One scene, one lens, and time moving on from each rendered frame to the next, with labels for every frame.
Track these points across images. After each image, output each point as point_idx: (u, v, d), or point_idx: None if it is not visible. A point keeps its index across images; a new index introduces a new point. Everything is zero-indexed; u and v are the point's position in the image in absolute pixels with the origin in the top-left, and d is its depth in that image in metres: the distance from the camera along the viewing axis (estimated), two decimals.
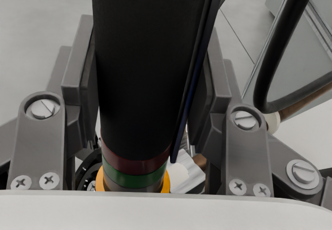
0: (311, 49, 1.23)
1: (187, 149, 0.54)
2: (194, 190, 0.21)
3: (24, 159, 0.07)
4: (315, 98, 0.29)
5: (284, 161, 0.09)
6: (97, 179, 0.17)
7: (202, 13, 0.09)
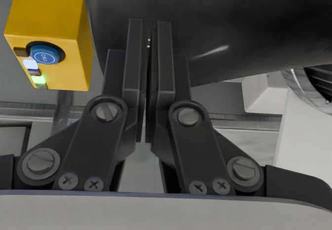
0: None
1: None
2: None
3: (77, 157, 0.07)
4: None
5: (226, 158, 0.09)
6: None
7: None
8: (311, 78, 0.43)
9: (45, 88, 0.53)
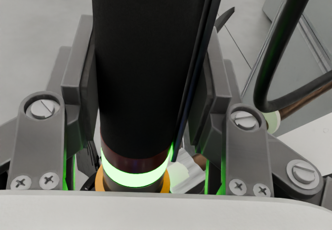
0: (304, 61, 1.28)
1: None
2: (194, 189, 0.21)
3: (24, 159, 0.07)
4: (315, 97, 0.29)
5: (284, 161, 0.09)
6: (97, 178, 0.17)
7: (203, 10, 0.09)
8: None
9: None
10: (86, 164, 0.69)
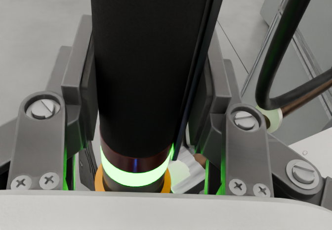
0: (296, 72, 1.33)
1: None
2: (196, 188, 0.21)
3: (24, 159, 0.07)
4: (317, 95, 0.29)
5: (284, 161, 0.09)
6: (96, 177, 0.17)
7: (206, 4, 0.09)
8: None
9: None
10: (89, 179, 0.75)
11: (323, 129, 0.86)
